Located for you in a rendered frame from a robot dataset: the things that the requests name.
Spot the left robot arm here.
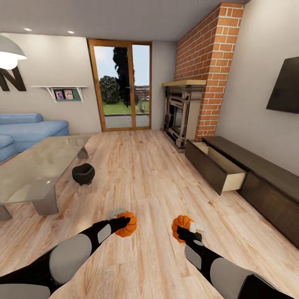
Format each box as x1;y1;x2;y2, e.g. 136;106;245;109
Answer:
0;207;130;299

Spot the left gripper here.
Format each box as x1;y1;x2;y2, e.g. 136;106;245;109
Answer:
110;216;130;232

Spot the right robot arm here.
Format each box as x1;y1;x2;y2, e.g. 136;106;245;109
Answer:
177;222;294;299

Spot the cauldron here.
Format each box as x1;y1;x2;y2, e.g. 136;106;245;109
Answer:
72;163;95;186

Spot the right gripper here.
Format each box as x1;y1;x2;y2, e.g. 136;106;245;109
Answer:
177;226;202;241

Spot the pumpkin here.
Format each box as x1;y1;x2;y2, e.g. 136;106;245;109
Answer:
171;215;194;244
115;211;137;238

